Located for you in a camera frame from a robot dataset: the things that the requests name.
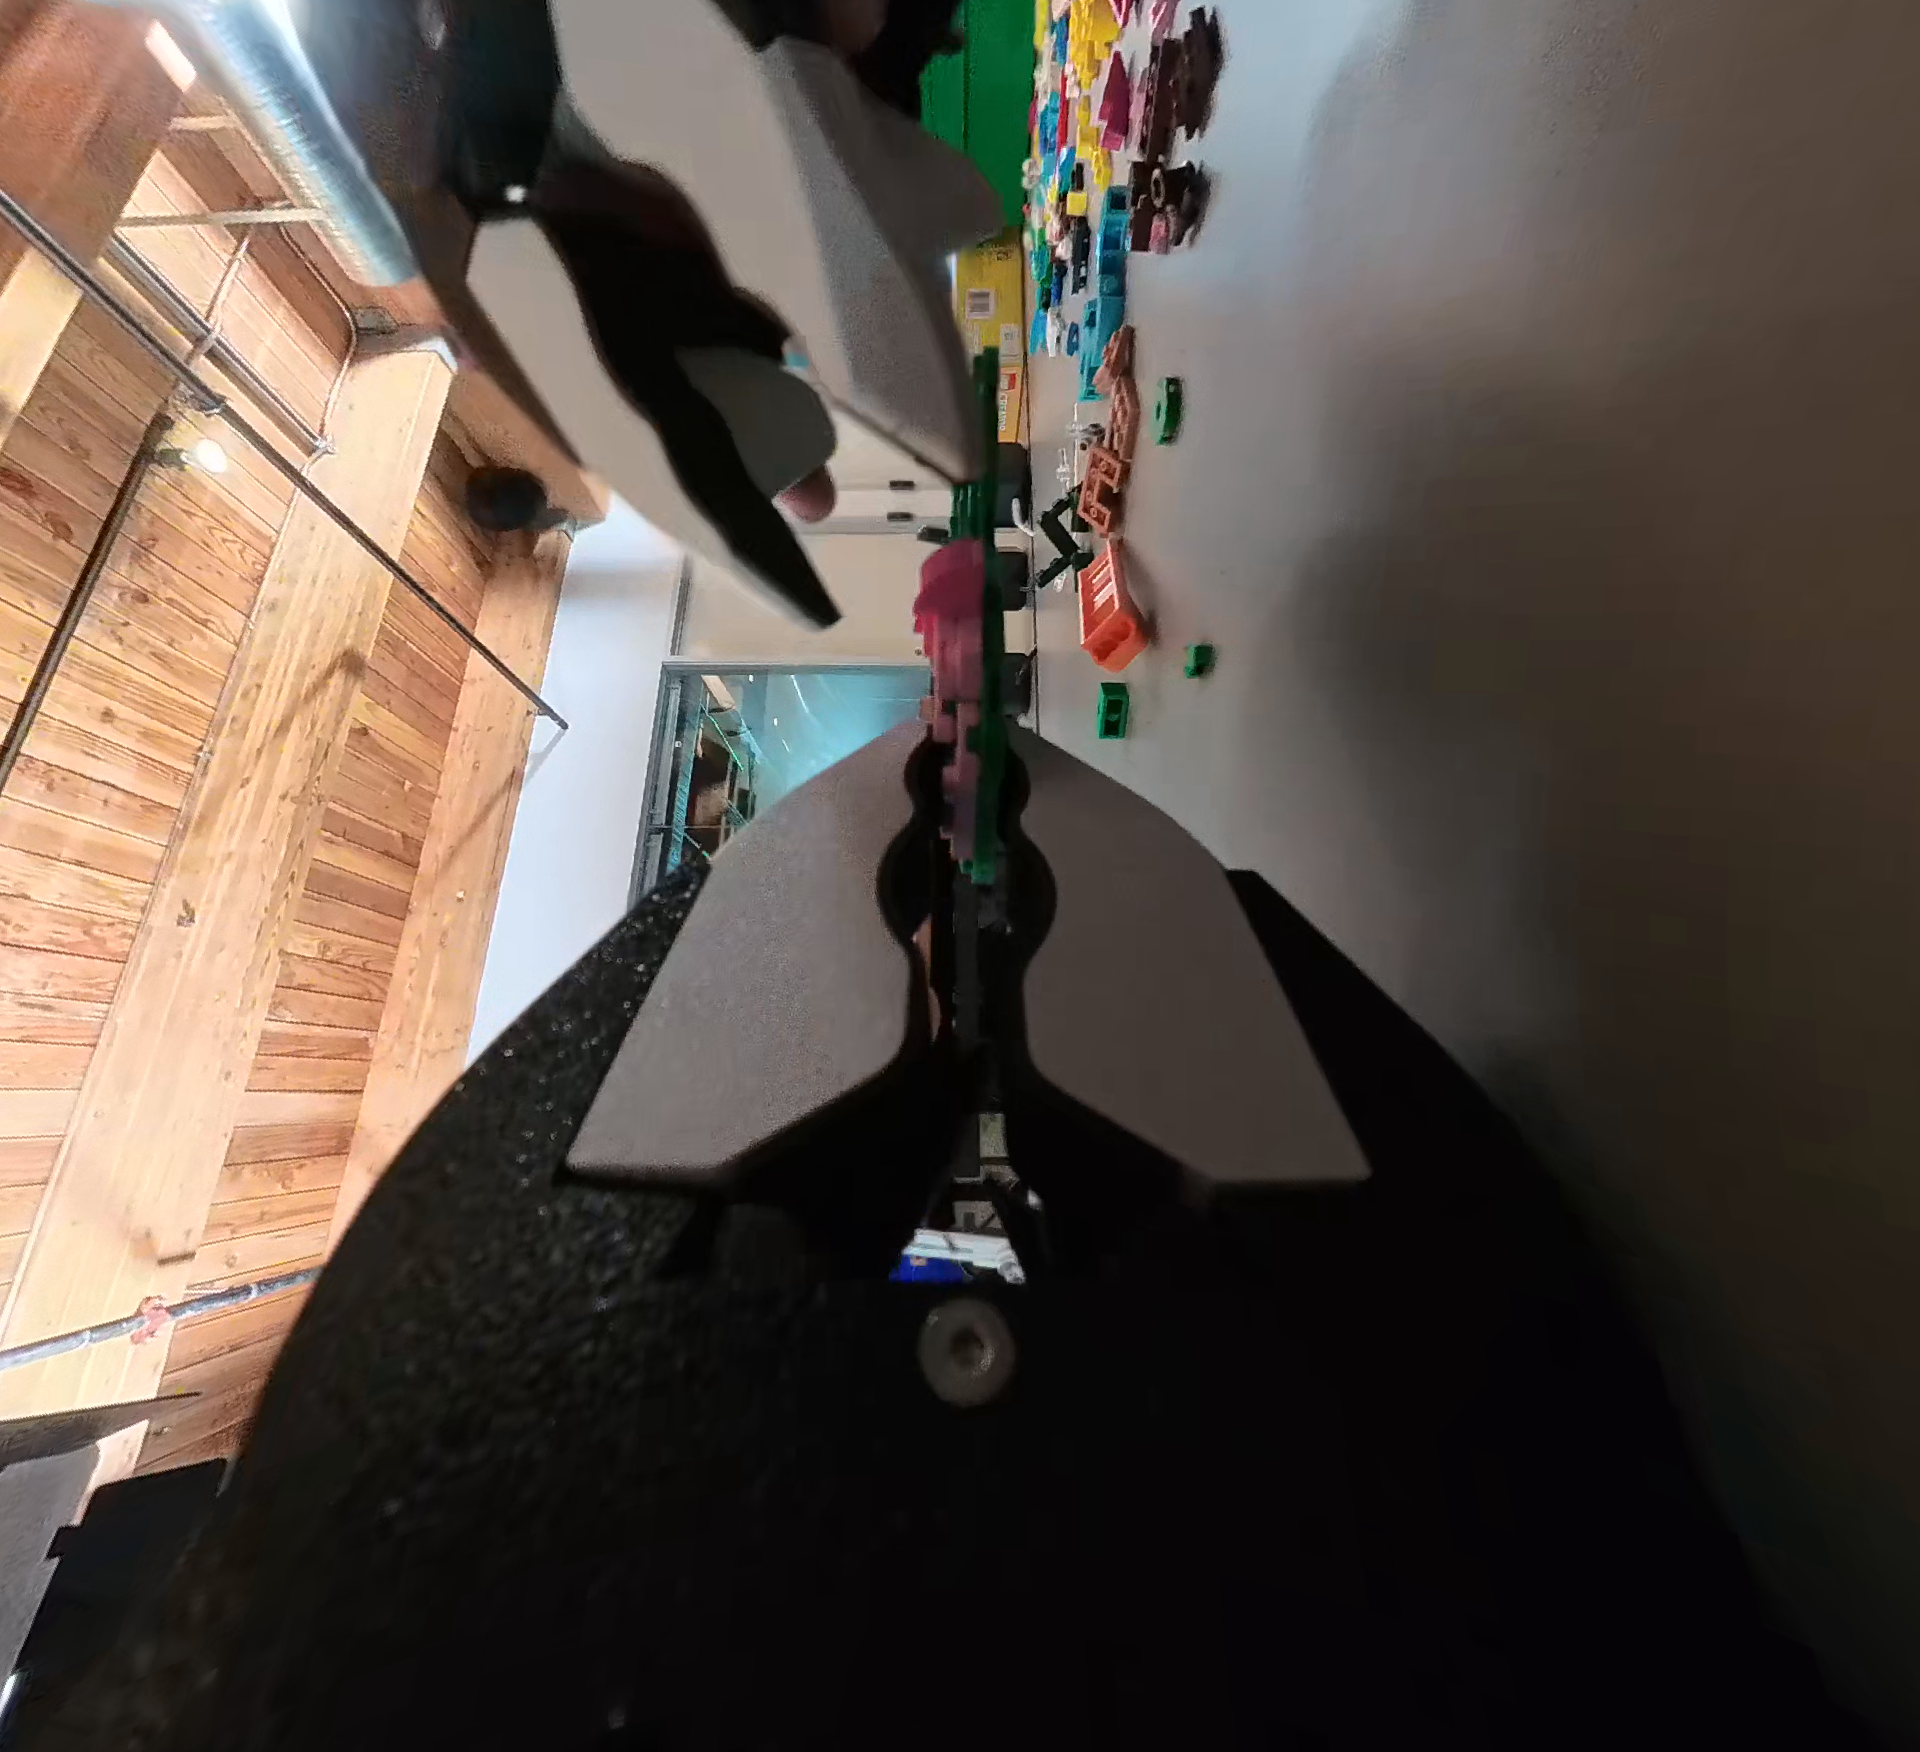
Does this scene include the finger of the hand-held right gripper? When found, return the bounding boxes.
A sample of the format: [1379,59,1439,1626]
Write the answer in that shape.
[540,0,1002,485]
[466,212,842,632]

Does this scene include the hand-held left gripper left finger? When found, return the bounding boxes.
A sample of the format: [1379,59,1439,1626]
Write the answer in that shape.
[564,717,964,1199]

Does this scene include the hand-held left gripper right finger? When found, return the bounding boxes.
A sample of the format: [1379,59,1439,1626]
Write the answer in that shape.
[972,732,1374,1192]

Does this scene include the green lego build pink flowers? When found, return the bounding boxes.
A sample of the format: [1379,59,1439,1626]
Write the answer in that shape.
[909,349,1041,1139]

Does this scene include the green lego baseplate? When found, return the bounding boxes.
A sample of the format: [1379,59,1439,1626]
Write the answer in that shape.
[916,0,1059,231]

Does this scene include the orange lego piece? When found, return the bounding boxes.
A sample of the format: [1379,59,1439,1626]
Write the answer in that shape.
[1077,540,1153,671]

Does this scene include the yellow cardboard box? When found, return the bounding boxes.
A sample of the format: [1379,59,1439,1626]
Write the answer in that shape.
[953,234,1036,449]

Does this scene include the glass partition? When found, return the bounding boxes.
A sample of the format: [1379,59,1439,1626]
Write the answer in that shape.
[638,661,936,901]

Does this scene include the thin metal conduit pipe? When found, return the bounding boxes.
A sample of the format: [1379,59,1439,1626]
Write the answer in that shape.
[0,192,572,733]

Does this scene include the metal pipe with red tag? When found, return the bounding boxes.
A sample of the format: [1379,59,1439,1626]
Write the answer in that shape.
[0,1264,324,1375]

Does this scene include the black angular object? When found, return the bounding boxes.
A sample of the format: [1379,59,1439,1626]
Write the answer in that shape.
[0,1391,229,1694]

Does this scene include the black dome camera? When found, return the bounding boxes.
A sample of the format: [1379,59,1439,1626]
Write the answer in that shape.
[462,465,572,539]

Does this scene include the silver air duct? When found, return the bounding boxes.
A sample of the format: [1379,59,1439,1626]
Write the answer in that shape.
[0,0,437,285]

